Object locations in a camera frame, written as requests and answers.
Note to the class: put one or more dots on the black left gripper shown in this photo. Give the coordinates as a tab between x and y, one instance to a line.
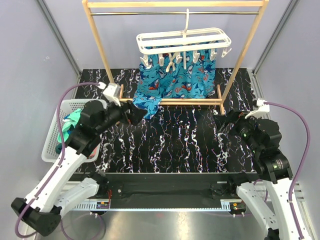
136	115

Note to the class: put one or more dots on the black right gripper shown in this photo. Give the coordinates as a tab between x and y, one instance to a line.
221	121

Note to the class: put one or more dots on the mint green sock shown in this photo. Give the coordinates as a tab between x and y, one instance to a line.
66	131
71	120

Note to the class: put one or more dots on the dark teal sock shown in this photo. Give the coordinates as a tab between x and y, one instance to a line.
58	148

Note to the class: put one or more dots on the pink sock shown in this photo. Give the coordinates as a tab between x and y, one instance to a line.
94	152

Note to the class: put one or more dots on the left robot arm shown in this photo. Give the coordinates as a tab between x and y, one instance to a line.
44	207

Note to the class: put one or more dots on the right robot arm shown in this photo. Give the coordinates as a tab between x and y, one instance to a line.
262	136

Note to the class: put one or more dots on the white plastic clip hanger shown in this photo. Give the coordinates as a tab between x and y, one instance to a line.
178	43

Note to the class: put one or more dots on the blue shark print shorts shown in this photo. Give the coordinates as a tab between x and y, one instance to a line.
178	78

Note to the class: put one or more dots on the white perforated plastic basket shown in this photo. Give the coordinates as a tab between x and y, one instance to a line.
67	106

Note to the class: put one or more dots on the wooden clothes rack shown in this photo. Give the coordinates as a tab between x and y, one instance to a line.
218	97

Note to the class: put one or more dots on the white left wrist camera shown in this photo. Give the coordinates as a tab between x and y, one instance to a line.
111	92

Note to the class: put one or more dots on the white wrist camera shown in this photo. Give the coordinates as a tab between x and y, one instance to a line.
111	92
260	108

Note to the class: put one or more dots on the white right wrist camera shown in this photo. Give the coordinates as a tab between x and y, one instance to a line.
260	108

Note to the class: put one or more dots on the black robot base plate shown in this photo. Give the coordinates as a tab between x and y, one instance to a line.
171	191

